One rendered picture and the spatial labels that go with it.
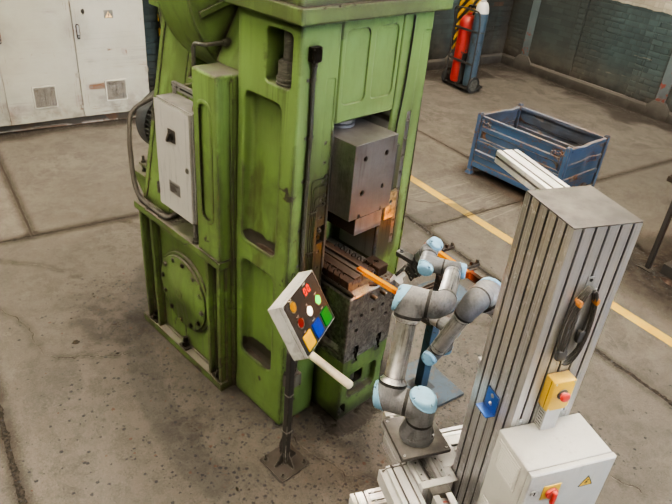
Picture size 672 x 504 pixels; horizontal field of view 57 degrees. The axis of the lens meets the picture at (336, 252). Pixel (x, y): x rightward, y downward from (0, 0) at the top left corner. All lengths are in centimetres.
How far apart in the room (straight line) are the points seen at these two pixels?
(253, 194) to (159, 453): 154
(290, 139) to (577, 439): 168
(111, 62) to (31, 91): 94
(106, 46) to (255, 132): 500
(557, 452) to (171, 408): 241
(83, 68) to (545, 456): 680
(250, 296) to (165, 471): 105
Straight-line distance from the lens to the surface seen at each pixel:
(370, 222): 320
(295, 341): 280
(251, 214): 332
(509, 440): 229
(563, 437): 237
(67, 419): 404
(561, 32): 1177
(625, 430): 443
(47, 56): 786
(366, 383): 392
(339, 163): 300
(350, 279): 332
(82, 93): 804
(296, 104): 276
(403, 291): 251
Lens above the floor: 283
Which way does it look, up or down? 31 degrees down
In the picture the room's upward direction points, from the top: 5 degrees clockwise
